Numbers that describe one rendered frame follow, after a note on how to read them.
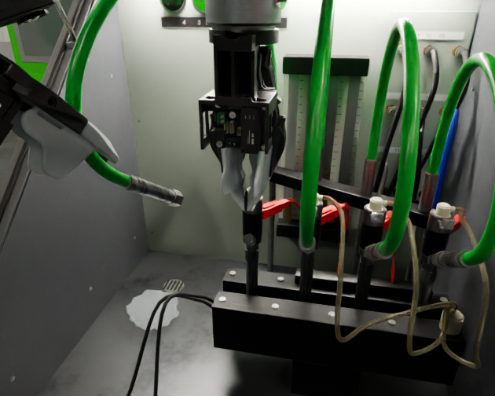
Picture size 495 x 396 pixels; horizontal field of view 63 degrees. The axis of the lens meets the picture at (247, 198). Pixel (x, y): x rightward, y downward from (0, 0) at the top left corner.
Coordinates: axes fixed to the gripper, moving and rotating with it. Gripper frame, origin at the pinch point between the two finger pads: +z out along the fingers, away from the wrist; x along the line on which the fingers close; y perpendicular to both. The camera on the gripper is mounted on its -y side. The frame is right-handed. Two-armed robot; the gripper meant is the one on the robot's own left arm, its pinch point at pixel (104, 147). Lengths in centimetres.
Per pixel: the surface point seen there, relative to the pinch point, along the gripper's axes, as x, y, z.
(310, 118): 18.1, -8.1, 7.1
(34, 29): -284, -102, 14
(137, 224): -43, 2, 30
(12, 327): -20.1, 24.0, 9.2
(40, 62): -290, -87, 29
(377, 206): 14.1, -10.1, 27.9
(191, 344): -15.6, 17.6, 36.5
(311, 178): 18.5, -3.8, 9.8
